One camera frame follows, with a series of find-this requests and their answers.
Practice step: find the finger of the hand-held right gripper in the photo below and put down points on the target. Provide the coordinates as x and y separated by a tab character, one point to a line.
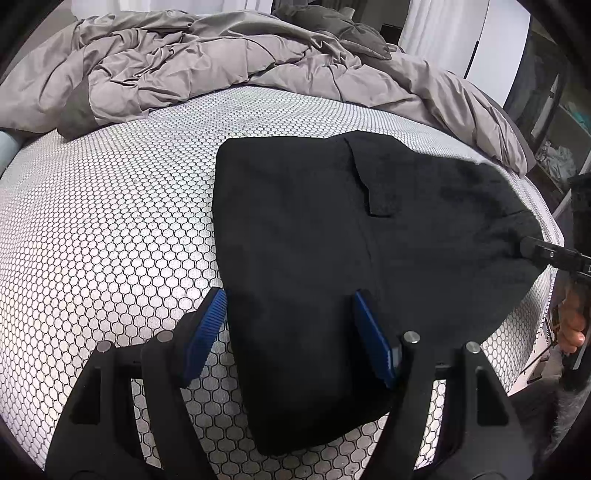
545	251

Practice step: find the light blue pillow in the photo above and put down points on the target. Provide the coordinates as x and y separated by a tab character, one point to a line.
7	152

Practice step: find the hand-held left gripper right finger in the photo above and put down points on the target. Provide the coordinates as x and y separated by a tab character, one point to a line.
374	337

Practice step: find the white cloth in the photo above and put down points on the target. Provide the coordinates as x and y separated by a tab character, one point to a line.
561	159

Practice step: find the dark grey pillow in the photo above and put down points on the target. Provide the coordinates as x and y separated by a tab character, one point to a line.
341	32

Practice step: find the dark shelf cabinet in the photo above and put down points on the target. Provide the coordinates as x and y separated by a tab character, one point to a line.
549	101

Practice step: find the grey duvet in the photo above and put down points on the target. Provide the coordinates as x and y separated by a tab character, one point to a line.
184	60

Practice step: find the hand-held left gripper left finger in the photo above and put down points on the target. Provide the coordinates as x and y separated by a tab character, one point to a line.
205	332

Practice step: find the bed with hexagon patterned sheet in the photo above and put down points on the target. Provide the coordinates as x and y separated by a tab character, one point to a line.
115	230

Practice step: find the person's right hand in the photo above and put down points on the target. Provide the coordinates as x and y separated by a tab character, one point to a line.
575	323

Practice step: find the white curtain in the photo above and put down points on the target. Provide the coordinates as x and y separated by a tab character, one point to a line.
161	4
438	32

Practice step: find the black pants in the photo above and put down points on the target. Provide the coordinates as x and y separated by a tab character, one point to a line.
323	221

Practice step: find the person's right forearm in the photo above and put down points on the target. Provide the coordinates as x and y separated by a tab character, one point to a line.
558	406

